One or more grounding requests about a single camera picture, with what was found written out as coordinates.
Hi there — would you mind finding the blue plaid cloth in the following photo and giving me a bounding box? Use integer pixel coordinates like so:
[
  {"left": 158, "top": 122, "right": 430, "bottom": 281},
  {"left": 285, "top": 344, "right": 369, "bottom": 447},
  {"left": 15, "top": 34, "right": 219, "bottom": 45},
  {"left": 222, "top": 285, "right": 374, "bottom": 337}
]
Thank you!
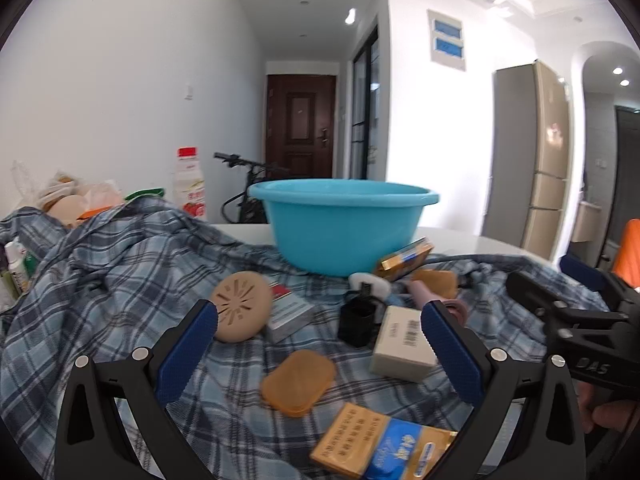
[{"left": 0, "top": 195, "right": 608, "bottom": 480}]

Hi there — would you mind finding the light blue plastic basin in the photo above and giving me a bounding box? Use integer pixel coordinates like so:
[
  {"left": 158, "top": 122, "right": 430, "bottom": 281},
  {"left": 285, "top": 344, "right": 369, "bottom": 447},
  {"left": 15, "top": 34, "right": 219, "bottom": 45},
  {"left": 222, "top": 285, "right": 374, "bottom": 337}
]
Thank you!
[{"left": 247, "top": 178, "right": 441, "bottom": 278}]

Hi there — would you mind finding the beige refrigerator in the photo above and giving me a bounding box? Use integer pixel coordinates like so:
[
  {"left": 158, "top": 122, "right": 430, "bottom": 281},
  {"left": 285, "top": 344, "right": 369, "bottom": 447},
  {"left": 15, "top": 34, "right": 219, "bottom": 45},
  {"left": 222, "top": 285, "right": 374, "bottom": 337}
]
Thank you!
[{"left": 481, "top": 60, "right": 571, "bottom": 261}]

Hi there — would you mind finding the white and green bottle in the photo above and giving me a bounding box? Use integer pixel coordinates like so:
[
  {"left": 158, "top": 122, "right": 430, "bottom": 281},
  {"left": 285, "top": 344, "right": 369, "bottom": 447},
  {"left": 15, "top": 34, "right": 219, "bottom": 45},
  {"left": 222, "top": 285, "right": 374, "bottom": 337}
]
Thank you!
[{"left": 4, "top": 240, "right": 31, "bottom": 296}]

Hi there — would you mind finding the person's right hand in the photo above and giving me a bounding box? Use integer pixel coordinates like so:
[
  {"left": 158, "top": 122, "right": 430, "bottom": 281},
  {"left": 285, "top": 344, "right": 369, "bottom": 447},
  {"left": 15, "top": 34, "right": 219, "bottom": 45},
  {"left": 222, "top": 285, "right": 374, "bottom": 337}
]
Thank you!
[{"left": 575, "top": 380, "right": 640, "bottom": 436}]

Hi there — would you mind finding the round tan slotted disc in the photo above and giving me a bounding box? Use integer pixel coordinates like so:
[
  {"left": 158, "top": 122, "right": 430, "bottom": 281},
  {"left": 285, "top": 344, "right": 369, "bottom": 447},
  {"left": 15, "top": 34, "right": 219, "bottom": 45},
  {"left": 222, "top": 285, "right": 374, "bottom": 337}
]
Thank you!
[{"left": 209, "top": 271, "right": 275, "bottom": 344}]

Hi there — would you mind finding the pale cardboard box with barcode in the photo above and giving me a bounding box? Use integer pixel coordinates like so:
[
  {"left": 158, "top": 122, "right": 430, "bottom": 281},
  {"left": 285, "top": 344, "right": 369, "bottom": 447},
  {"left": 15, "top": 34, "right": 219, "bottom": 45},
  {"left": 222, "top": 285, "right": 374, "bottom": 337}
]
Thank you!
[{"left": 369, "top": 305, "right": 440, "bottom": 384}]

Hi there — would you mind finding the plastic bag of food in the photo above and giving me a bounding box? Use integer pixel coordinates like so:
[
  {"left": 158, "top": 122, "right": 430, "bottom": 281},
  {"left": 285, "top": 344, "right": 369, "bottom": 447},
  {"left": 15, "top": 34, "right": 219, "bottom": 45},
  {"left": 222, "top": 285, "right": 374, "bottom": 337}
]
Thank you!
[{"left": 10, "top": 160, "right": 126, "bottom": 226}]

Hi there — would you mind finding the pink cup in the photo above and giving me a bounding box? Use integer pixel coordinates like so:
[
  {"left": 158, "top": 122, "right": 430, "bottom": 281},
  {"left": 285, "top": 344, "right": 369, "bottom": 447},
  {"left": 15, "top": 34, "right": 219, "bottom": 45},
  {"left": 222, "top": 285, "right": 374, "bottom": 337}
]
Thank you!
[{"left": 407, "top": 280, "right": 468, "bottom": 328}]

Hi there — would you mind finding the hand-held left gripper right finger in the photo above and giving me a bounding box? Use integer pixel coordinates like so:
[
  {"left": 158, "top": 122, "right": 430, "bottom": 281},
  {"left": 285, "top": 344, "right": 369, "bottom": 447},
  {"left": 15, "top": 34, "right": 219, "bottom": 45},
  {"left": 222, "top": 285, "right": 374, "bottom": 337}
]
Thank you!
[{"left": 421, "top": 300, "right": 587, "bottom": 480}]

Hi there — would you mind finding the black framed glass door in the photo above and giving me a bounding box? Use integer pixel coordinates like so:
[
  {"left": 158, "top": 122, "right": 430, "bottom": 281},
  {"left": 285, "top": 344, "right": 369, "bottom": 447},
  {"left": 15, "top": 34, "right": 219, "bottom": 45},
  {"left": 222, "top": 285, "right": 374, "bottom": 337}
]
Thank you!
[{"left": 350, "top": 25, "right": 379, "bottom": 181}]

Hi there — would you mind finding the orange chair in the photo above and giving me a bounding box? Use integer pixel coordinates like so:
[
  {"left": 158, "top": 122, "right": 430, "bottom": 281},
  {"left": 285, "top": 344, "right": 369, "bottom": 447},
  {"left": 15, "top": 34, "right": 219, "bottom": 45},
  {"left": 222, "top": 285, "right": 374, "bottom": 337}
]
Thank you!
[{"left": 611, "top": 219, "right": 640, "bottom": 291}]

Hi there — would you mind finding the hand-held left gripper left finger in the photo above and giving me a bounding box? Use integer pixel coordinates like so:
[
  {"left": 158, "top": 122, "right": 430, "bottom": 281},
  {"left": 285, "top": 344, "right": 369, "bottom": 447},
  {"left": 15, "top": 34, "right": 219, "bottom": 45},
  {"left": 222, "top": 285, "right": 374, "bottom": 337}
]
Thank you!
[{"left": 54, "top": 299, "right": 221, "bottom": 480}]

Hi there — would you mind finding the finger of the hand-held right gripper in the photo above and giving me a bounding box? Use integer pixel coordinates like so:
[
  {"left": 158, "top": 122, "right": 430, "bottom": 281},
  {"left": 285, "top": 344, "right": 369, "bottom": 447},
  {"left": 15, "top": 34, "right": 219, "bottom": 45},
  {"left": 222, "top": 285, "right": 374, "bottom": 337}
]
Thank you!
[
  {"left": 505, "top": 271, "right": 631, "bottom": 356},
  {"left": 559, "top": 254, "right": 640, "bottom": 306}
]

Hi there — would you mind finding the dark brown entrance door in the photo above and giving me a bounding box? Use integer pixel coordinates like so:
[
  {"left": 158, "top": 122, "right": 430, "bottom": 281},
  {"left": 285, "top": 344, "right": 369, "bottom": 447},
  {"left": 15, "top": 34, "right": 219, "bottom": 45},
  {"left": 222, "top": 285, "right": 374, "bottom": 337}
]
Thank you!
[{"left": 265, "top": 74, "right": 335, "bottom": 179}]

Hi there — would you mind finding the white sink cabinet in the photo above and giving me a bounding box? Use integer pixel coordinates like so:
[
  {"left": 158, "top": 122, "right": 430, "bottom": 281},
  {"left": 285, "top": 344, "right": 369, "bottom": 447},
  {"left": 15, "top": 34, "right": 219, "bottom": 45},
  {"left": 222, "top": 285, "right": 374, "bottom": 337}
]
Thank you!
[{"left": 570, "top": 200, "right": 603, "bottom": 246}]

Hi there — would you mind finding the red and white cigarette pack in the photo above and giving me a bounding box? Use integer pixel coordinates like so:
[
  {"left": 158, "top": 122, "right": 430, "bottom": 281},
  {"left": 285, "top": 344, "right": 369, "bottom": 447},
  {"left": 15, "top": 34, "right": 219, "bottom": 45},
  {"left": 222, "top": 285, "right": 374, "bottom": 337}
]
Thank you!
[{"left": 264, "top": 280, "right": 317, "bottom": 345}]

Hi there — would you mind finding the amber translucent rounded pad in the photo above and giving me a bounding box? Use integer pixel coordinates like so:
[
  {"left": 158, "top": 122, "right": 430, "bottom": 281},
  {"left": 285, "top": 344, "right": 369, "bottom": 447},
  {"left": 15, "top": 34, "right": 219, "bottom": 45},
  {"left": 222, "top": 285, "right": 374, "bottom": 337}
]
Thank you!
[
  {"left": 411, "top": 268, "right": 459, "bottom": 301},
  {"left": 260, "top": 350, "right": 337, "bottom": 418}
]

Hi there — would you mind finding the red capped drink bottle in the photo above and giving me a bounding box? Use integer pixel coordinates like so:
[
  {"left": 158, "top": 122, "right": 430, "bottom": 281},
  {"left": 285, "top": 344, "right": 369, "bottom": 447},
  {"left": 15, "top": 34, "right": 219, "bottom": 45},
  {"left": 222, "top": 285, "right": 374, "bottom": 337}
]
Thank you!
[{"left": 172, "top": 146, "right": 207, "bottom": 221}]

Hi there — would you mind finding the gold and blue cigarette pack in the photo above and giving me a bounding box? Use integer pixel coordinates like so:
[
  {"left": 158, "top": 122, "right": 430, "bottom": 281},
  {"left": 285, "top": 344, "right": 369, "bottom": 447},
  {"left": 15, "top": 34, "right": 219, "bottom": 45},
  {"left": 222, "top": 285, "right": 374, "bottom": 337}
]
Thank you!
[
  {"left": 375, "top": 236, "right": 435, "bottom": 282},
  {"left": 309, "top": 402, "right": 460, "bottom": 480}
]

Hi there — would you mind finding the small black container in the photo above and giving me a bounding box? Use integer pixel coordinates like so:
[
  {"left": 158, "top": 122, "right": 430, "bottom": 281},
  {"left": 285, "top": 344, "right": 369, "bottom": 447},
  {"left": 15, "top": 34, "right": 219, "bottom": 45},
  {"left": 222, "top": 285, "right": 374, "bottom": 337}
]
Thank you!
[{"left": 337, "top": 284, "right": 386, "bottom": 349}]

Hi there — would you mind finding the black bicycle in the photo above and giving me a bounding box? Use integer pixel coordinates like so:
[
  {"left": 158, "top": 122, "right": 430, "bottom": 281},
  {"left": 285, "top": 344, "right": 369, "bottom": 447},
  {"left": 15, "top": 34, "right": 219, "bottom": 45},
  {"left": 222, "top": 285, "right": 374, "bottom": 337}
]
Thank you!
[{"left": 214, "top": 151, "right": 291, "bottom": 224}]

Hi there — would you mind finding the white electrical panel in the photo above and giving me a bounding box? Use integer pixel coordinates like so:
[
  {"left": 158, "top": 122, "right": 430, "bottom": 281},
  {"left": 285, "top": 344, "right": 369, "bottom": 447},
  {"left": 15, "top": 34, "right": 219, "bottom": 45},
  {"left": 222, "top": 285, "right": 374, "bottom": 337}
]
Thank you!
[{"left": 427, "top": 8, "right": 467, "bottom": 72}]

